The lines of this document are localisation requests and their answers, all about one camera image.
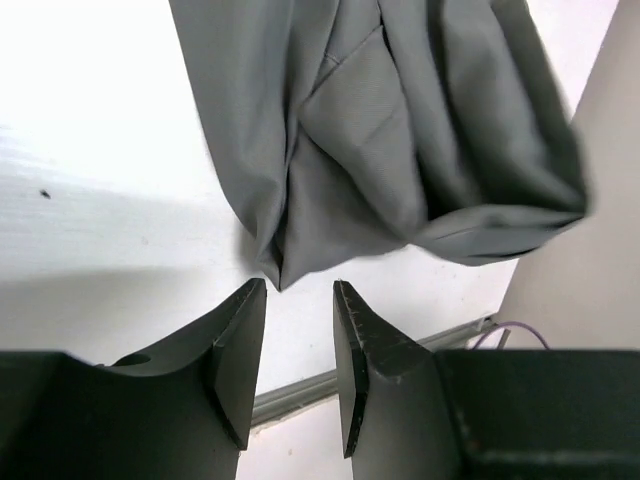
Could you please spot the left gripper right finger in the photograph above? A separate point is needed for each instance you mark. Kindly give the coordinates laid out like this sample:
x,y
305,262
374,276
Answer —
x,y
411,413

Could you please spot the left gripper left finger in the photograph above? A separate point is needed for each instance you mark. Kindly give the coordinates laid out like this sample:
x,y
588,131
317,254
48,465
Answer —
x,y
180,408

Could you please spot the grey pleated skirt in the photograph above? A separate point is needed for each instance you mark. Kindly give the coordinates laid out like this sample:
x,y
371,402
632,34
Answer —
x,y
345,129

